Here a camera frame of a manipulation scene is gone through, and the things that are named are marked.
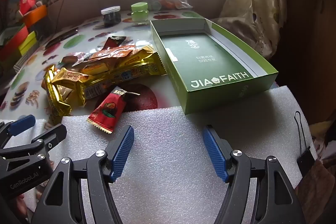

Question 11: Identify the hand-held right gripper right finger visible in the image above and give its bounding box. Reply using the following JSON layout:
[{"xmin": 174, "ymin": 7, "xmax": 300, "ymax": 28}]
[{"xmin": 202, "ymin": 124, "xmax": 306, "ymax": 224}]

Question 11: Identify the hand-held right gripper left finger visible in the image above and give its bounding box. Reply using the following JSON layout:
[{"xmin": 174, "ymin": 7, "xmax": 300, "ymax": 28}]
[{"xmin": 31, "ymin": 125, "xmax": 135, "ymax": 224}]

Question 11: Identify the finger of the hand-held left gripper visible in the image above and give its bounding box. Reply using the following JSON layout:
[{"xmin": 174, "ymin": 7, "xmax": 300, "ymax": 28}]
[
  {"xmin": 0, "ymin": 114, "xmax": 36, "ymax": 148},
  {"xmin": 0, "ymin": 124, "xmax": 67, "ymax": 161}
]

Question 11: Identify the yellow candy packet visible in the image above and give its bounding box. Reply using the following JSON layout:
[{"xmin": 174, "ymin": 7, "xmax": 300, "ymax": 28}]
[{"xmin": 52, "ymin": 67, "xmax": 90, "ymax": 84}]

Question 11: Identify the long gold snack packet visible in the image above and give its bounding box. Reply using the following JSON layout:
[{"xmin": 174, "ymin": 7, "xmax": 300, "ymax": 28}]
[{"xmin": 79, "ymin": 49, "xmax": 168, "ymax": 106}]

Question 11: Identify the brown snack packet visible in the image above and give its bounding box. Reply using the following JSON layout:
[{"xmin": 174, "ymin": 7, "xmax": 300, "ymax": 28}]
[{"xmin": 61, "ymin": 52, "xmax": 89, "ymax": 67}]

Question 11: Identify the narrow orange white snack packet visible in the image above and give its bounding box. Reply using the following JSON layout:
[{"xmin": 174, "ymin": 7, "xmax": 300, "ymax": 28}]
[{"xmin": 82, "ymin": 59, "xmax": 118, "ymax": 75}]

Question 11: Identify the green cardboard box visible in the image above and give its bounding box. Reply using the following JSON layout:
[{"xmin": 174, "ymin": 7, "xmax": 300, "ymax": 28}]
[{"xmin": 150, "ymin": 17, "xmax": 279, "ymax": 115}]

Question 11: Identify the large orange white snack packet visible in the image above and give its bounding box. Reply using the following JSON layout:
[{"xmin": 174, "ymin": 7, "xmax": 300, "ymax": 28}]
[{"xmin": 89, "ymin": 45, "xmax": 134, "ymax": 62}]

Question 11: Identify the dark red snack packet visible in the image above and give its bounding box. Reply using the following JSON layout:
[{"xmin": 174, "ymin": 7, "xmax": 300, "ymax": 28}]
[{"xmin": 106, "ymin": 36, "xmax": 127, "ymax": 49}]

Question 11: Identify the white foam sheet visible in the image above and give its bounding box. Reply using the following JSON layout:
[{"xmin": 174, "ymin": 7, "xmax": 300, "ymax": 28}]
[{"xmin": 0, "ymin": 86, "xmax": 315, "ymax": 224}]

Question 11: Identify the yellow-green box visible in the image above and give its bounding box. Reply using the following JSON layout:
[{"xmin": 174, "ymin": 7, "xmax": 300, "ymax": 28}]
[{"xmin": 18, "ymin": 31, "xmax": 37, "ymax": 55}]

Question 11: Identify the red box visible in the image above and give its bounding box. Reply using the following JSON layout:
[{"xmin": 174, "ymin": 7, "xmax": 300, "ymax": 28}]
[{"xmin": 0, "ymin": 26, "xmax": 29, "ymax": 62}]

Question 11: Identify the black binder clip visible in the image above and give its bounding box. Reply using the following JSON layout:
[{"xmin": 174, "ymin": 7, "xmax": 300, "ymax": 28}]
[{"xmin": 294, "ymin": 111, "xmax": 317, "ymax": 177}]

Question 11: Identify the black smartphone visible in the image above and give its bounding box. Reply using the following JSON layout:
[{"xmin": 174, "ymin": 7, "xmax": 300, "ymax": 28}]
[{"xmin": 44, "ymin": 28, "xmax": 79, "ymax": 47}]

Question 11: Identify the orange box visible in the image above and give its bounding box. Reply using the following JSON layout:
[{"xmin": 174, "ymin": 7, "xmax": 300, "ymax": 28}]
[{"xmin": 22, "ymin": 5, "xmax": 48, "ymax": 28}]

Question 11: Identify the patterned blanket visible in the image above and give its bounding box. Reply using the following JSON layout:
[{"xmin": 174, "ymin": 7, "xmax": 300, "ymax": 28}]
[{"xmin": 294, "ymin": 119, "xmax": 336, "ymax": 224}]

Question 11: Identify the dark-filled jar with white lid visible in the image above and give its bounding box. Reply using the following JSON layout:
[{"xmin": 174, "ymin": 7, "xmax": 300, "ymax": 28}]
[{"xmin": 101, "ymin": 6, "xmax": 122, "ymax": 28}]

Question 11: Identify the green jar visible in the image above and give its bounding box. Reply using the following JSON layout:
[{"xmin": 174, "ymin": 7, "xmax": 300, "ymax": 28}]
[{"xmin": 131, "ymin": 3, "xmax": 149, "ymax": 22}]

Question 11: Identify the cream patterned curtain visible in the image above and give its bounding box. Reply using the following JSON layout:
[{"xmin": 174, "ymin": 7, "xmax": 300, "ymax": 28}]
[{"xmin": 218, "ymin": 0, "xmax": 286, "ymax": 59}]

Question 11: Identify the brown wooden wardrobe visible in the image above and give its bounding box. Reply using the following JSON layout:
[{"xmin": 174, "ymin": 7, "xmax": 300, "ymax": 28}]
[{"xmin": 273, "ymin": 0, "xmax": 336, "ymax": 125}]

